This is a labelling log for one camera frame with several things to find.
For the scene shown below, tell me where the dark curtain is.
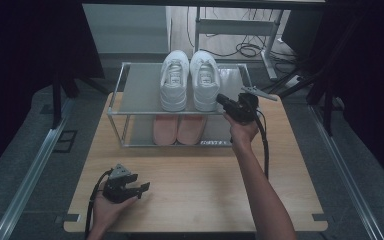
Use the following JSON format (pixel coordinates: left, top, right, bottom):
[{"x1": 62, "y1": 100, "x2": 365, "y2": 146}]
[
  {"x1": 313, "y1": 0, "x2": 384, "y2": 191},
  {"x1": 0, "y1": 0, "x2": 106, "y2": 183}
]

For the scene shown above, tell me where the dark computer case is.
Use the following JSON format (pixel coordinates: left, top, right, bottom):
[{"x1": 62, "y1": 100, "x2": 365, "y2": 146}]
[{"x1": 281, "y1": 9, "x2": 324, "y2": 59}]

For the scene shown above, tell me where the white metal desk frame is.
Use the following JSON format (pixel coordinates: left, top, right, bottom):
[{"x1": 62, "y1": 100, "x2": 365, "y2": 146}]
[{"x1": 192, "y1": 6, "x2": 286, "y2": 81}]

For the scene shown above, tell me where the pink slipper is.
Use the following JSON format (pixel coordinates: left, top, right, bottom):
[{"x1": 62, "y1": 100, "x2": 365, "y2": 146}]
[
  {"x1": 177, "y1": 114, "x2": 208, "y2": 146},
  {"x1": 152, "y1": 114, "x2": 180, "y2": 146}
]

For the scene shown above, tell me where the aluminium floor rail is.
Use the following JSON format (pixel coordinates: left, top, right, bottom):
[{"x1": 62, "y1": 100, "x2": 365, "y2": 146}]
[
  {"x1": 0, "y1": 98, "x2": 76, "y2": 240},
  {"x1": 308, "y1": 99, "x2": 384, "y2": 240}
]

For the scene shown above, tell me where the hand-held gripper black cable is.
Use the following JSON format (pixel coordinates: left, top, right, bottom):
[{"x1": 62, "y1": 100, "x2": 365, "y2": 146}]
[
  {"x1": 253, "y1": 106, "x2": 270, "y2": 181},
  {"x1": 84, "y1": 169, "x2": 114, "y2": 239}
]

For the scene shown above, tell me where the white power strip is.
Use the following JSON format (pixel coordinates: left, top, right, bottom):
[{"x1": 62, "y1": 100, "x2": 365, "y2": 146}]
[{"x1": 284, "y1": 74, "x2": 305, "y2": 88}]

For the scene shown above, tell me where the black floor cable bundle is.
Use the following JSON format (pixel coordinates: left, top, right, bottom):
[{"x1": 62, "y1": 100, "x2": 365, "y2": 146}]
[{"x1": 186, "y1": 6, "x2": 298, "y2": 66}]

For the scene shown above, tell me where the white sneaker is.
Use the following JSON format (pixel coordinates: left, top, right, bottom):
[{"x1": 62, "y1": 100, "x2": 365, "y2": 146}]
[
  {"x1": 189, "y1": 49, "x2": 222, "y2": 113},
  {"x1": 159, "y1": 49, "x2": 190, "y2": 113}
]

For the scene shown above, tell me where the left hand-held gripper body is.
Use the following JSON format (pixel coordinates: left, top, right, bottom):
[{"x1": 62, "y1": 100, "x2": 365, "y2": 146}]
[{"x1": 102, "y1": 163, "x2": 140, "y2": 204}]

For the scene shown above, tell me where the left hand-held gripper black cable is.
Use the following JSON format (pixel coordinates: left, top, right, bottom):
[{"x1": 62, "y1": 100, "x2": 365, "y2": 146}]
[{"x1": 84, "y1": 169, "x2": 114, "y2": 239}]

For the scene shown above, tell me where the black metal stand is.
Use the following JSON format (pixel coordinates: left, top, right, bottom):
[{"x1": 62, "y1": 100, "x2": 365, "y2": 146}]
[
  {"x1": 51, "y1": 66, "x2": 109, "y2": 129},
  {"x1": 256, "y1": 16, "x2": 361, "y2": 136}
]

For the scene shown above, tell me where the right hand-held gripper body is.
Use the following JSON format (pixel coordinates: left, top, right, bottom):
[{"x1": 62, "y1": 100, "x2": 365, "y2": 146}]
[{"x1": 226, "y1": 85, "x2": 278, "y2": 126}]

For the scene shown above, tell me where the metal two-tier shoe rack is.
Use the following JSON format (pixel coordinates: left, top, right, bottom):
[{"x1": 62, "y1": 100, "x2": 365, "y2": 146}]
[{"x1": 106, "y1": 61, "x2": 263, "y2": 148}]

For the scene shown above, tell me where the person's right hand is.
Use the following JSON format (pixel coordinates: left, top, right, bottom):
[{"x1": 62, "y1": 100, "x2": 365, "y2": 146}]
[{"x1": 223, "y1": 113, "x2": 260, "y2": 149}]

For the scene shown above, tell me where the right hand-held gripper black cable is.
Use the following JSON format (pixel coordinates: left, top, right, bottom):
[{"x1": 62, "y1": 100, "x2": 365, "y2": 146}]
[{"x1": 253, "y1": 106, "x2": 270, "y2": 181}]

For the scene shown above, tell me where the white cabinet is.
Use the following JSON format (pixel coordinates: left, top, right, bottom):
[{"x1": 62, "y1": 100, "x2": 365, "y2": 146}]
[{"x1": 82, "y1": 3, "x2": 173, "y2": 55}]

